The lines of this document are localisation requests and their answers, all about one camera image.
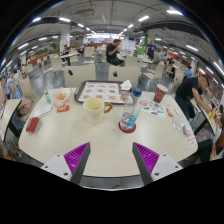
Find beige chairs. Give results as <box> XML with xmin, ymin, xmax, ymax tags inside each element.
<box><xmin>19</xmin><ymin>46</ymin><xmax>183</xmax><ymax>94</ymax></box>

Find dark food tray with paper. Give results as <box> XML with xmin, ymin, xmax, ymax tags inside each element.
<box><xmin>73</xmin><ymin>80</ymin><xmax>134</xmax><ymax>105</ymax></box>

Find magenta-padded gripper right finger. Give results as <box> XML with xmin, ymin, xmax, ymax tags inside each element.
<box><xmin>131</xmin><ymin>142</ymin><xmax>184</xmax><ymax>186</ymax></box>

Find ceiling air conditioner unit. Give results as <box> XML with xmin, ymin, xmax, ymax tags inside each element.
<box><xmin>74</xmin><ymin>8</ymin><xmax>96</xmax><ymax>18</ymax></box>

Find red wallet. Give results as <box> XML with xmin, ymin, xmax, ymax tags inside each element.
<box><xmin>25</xmin><ymin>116</ymin><xmax>41</xmax><ymax>134</ymax></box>

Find red sauce packet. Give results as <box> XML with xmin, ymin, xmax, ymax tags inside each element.
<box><xmin>56</xmin><ymin>104</ymin><xmax>70</xmax><ymax>113</ymax></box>

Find plastic bag with fries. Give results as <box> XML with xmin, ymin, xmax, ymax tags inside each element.
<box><xmin>50</xmin><ymin>87</ymin><xmax>74</xmax><ymax>108</ymax></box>

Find clear bottle with blue cap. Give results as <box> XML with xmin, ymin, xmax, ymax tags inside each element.
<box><xmin>118</xmin><ymin>87</ymin><xmax>143</xmax><ymax>132</ymax></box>

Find small teal bottle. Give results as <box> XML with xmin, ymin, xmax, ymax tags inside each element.
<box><xmin>44</xmin><ymin>90</ymin><xmax>52</xmax><ymax>105</ymax></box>

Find small red packet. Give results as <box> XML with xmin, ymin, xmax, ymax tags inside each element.
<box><xmin>165</xmin><ymin>106</ymin><xmax>174</xmax><ymax>118</ymax></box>

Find ceiling lights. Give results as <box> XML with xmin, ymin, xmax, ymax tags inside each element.
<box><xmin>0</xmin><ymin>8</ymin><xmax>224</xmax><ymax>78</ymax></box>

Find crumpled white napkin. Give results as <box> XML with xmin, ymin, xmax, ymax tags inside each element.
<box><xmin>119</xmin><ymin>79</ymin><xmax>133</xmax><ymax>92</ymax></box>

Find flat round red coaster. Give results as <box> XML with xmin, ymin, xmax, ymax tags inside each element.
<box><xmin>118</xmin><ymin>121</ymin><xmax>137</xmax><ymax>134</ymax></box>

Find cream mug with brown handle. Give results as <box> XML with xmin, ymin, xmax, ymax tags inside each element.
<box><xmin>82</xmin><ymin>97</ymin><xmax>114</xmax><ymax>125</ymax></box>

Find colourful printed leaflet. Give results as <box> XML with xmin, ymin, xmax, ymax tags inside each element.
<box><xmin>136</xmin><ymin>97</ymin><xmax>167</xmax><ymax>120</ymax></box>

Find clear plastic bag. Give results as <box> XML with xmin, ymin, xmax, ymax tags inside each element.
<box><xmin>171</xmin><ymin>114</ymin><xmax>188</xmax><ymax>134</ymax></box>

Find beige dining table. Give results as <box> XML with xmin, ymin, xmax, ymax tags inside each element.
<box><xmin>0</xmin><ymin>98</ymin><xmax>23</xmax><ymax>141</ymax></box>

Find red paper cup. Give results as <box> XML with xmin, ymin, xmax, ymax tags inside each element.
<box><xmin>153</xmin><ymin>83</ymin><xmax>169</xmax><ymax>104</ymax></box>

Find person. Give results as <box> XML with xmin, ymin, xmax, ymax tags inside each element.
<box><xmin>174</xmin><ymin>74</ymin><xmax>213</xmax><ymax>121</ymax></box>
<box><xmin>184</xmin><ymin>64</ymin><xmax>194</xmax><ymax>79</ymax></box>
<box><xmin>1</xmin><ymin>69</ymin><xmax>34</xmax><ymax>116</ymax></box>
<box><xmin>62</xmin><ymin>44</ymin><xmax>71</xmax><ymax>66</ymax></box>
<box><xmin>209</xmin><ymin>113</ymin><xmax>224</xmax><ymax>162</ymax></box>
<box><xmin>105</xmin><ymin>38</ymin><xmax>126</xmax><ymax>67</ymax></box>
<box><xmin>145</xmin><ymin>39</ymin><xmax>158</xmax><ymax>61</ymax></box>
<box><xmin>165</xmin><ymin>59</ymin><xmax>176</xmax><ymax>81</ymax></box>

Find white printed card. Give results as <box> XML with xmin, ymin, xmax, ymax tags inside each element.
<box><xmin>31</xmin><ymin>103</ymin><xmax>54</xmax><ymax>119</ymax></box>

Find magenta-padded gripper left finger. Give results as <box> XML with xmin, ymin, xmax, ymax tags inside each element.
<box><xmin>39</xmin><ymin>142</ymin><xmax>92</xmax><ymax>186</ymax></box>

